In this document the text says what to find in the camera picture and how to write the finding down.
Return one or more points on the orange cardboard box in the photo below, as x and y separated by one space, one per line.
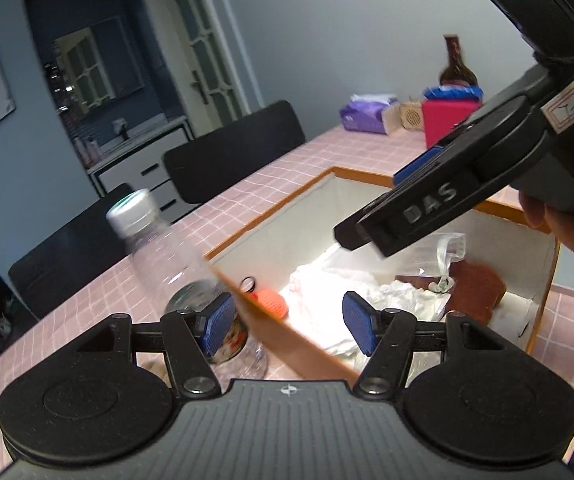
277 240

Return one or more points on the blue packet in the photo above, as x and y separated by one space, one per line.
452 93

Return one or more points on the white plastic bag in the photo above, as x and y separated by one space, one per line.
312 280

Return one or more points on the small beige speaker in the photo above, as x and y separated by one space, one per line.
412 117

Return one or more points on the orange round lid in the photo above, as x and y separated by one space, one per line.
272 302

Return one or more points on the black chair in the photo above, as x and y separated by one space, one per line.
232 155
67 255

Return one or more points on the red box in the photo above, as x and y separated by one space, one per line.
447 120

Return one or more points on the clear plastic bottle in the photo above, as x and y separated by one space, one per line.
167 260

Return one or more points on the brown glass bottle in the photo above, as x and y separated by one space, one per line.
457 65

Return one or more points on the purple tissue pack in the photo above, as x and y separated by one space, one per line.
367 115

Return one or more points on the small potted plant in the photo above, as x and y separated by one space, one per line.
119 127

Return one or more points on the white sideboard cabinet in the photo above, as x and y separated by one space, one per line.
137 170

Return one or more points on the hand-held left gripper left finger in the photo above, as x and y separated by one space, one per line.
217 322

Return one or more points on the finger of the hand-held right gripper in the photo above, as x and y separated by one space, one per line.
417 165
417 215

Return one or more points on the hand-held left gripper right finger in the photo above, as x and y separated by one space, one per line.
359 322

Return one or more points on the white panelled door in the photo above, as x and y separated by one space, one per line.
207 50

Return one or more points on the rectangular wall mirror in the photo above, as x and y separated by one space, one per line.
102 60

